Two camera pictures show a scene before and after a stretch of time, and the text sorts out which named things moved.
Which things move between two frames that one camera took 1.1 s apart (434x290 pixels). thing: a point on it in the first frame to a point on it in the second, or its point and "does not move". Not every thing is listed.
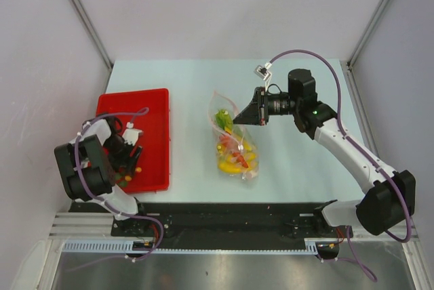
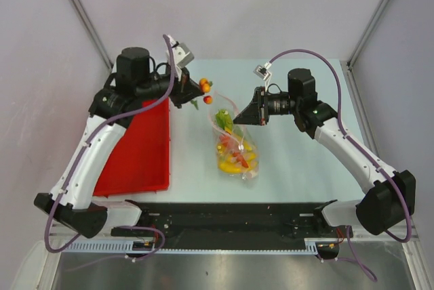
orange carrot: x=231 y=145 does not move
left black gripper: x=126 y=160 to x=184 y=90
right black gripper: x=255 y=113 does not move
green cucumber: x=223 y=118 does not move
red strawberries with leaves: x=125 y=175 to x=205 y=85
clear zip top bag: x=237 y=152 does not move
